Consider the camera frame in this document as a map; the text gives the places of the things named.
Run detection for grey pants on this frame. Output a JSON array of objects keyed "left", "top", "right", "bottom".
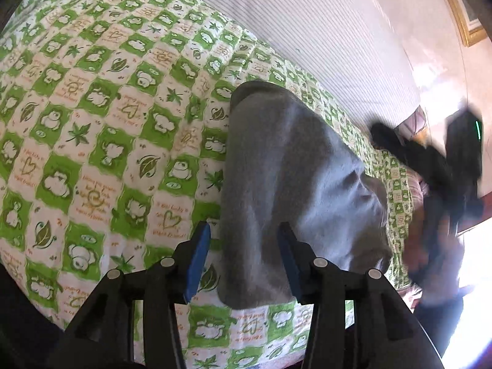
[{"left": 218, "top": 81, "right": 392, "bottom": 310}]

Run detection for right hand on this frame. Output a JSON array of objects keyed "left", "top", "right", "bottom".
[{"left": 403, "top": 206, "right": 465, "bottom": 305}]

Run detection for plaid pillow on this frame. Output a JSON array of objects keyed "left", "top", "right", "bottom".
[{"left": 395, "top": 106, "right": 431, "bottom": 147}]

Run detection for green white patterned bedsheet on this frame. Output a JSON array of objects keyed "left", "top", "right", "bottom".
[{"left": 0, "top": 0, "right": 415, "bottom": 369}]

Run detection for white striped duvet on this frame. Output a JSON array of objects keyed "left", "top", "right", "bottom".
[{"left": 203, "top": 0, "right": 420, "bottom": 129}]

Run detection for gold picture frame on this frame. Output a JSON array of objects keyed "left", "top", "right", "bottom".
[{"left": 446, "top": 0, "right": 488, "bottom": 48}]

